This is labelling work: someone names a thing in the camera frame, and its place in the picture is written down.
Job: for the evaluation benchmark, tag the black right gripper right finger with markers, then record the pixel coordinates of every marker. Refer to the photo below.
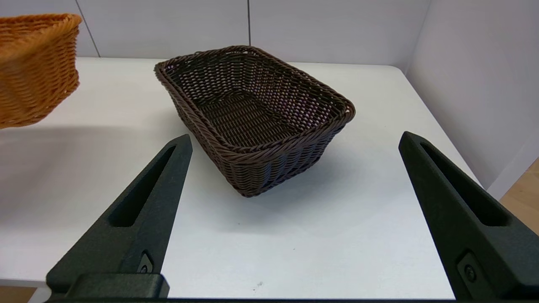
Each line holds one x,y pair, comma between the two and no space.
467,227

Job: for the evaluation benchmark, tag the orange wicker basket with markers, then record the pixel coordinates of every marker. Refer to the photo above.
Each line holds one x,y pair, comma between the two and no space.
33,71

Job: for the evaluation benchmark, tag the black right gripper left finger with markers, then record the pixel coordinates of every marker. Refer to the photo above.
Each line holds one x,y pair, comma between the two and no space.
139,227

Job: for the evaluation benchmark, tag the dark brown wicker basket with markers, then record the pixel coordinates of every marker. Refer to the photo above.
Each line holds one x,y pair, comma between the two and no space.
252,122

